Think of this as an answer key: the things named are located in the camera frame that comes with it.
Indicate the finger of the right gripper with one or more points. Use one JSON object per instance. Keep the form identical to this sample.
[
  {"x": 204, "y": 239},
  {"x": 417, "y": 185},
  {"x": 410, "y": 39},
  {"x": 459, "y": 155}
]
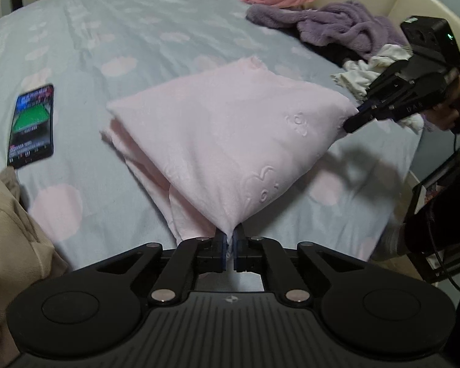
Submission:
[{"x": 362, "y": 116}]

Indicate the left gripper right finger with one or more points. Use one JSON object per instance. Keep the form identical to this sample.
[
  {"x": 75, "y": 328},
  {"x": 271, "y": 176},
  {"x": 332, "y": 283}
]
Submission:
[{"x": 247, "y": 253}]

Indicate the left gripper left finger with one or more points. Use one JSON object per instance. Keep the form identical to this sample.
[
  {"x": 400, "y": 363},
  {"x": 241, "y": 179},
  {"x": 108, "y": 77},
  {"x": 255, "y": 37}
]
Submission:
[{"x": 211, "y": 255}]

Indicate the pink embossed garment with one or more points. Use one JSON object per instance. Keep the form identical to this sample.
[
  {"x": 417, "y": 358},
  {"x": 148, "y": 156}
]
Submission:
[{"x": 214, "y": 148}]

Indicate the beige clothes pile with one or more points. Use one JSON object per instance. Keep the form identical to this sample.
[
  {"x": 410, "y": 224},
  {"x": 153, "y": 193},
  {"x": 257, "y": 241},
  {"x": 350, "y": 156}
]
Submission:
[{"x": 27, "y": 256}]

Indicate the person's right hand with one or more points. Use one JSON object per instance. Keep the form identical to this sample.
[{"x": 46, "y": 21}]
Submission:
[{"x": 446, "y": 110}]

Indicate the white crumpled garment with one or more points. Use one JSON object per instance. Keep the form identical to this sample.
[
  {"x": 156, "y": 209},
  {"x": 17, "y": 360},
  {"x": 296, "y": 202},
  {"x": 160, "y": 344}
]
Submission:
[{"x": 358, "y": 76}]

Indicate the purple fleece garment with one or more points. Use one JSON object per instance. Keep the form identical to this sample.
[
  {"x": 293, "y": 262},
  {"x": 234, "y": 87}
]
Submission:
[{"x": 347, "y": 24}]

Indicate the dark side cart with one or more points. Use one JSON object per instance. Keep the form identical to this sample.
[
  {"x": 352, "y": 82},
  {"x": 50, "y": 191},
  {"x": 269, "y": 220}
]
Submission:
[{"x": 433, "y": 223}]

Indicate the black smartphone with lit screen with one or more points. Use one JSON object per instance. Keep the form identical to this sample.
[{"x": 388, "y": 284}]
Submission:
[{"x": 31, "y": 133}]

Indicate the grey bedsheet with pink dots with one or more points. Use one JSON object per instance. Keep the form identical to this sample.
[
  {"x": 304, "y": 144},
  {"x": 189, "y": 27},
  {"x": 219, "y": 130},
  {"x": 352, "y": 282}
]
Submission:
[{"x": 97, "y": 51}]

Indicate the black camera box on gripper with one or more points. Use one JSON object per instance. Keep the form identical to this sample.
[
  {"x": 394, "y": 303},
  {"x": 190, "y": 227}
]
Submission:
[{"x": 432, "y": 38}]

